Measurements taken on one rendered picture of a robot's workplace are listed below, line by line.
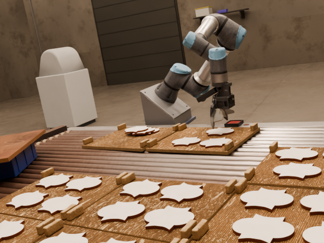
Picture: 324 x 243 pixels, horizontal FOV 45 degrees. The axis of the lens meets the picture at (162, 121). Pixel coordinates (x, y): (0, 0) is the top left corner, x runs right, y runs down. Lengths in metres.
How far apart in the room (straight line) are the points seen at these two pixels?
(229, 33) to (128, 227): 1.38
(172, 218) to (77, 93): 6.45
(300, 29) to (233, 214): 11.00
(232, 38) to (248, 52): 10.04
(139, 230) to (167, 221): 0.08
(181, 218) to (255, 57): 11.25
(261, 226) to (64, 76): 6.45
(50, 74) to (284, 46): 7.04
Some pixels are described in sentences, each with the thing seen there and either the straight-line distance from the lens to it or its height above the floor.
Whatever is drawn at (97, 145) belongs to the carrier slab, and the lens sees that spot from 2.02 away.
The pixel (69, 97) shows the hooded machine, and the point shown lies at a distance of 7.27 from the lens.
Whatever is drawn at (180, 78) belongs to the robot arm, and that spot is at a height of 1.15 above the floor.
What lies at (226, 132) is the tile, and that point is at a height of 0.95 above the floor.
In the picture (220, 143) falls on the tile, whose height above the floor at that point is 0.95.
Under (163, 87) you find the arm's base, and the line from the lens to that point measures 2.45.
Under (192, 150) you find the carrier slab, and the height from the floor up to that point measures 0.94.
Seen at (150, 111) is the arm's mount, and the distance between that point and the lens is 2.39.
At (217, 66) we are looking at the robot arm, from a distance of 1.75.
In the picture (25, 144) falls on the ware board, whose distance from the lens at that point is 1.91.
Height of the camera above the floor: 1.42
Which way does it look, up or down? 12 degrees down
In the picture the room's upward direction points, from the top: 10 degrees counter-clockwise
